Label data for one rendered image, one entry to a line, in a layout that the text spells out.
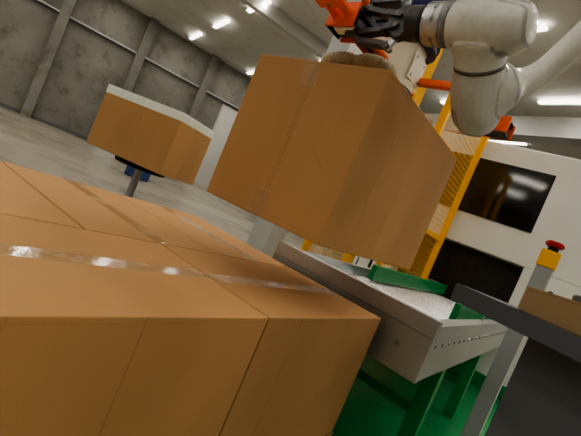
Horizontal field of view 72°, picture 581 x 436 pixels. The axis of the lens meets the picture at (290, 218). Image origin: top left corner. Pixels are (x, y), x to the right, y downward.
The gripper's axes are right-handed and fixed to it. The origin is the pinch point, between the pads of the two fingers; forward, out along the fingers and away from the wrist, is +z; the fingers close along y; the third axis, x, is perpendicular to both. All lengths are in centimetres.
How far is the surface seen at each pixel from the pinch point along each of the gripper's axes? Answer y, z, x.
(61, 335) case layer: 72, -21, -51
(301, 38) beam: -358, 689, 656
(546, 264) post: 30, -49, 111
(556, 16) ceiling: -382, 113, 585
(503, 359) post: 72, -48, 112
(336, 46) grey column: -58, 105, 121
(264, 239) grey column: 75, 99, 121
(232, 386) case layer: 84, -20, -15
